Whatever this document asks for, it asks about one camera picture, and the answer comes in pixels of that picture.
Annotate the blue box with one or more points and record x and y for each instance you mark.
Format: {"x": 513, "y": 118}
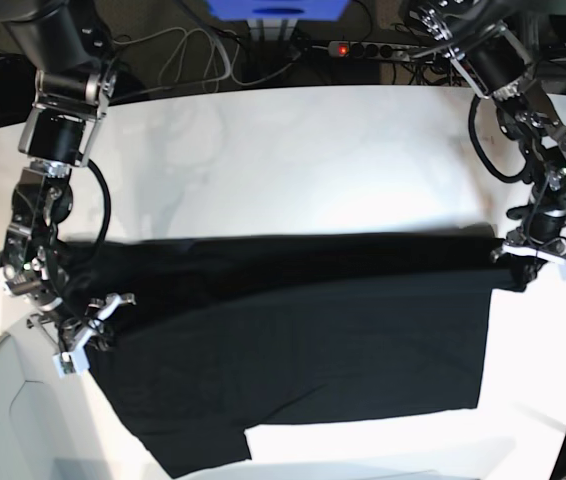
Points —
{"x": 315, "y": 10}

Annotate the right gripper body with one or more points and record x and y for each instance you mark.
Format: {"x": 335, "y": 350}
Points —
{"x": 68, "y": 332}

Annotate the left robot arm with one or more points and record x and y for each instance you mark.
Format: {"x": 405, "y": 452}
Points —
{"x": 474, "y": 37}

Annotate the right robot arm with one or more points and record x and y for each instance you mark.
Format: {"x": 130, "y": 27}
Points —
{"x": 76, "y": 72}

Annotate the grey power strip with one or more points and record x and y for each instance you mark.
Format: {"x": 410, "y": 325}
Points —
{"x": 372, "y": 51}

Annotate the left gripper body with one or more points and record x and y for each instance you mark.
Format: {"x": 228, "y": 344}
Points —
{"x": 539, "y": 235}

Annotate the black T-shirt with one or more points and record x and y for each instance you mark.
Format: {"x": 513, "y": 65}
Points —
{"x": 228, "y": 334}

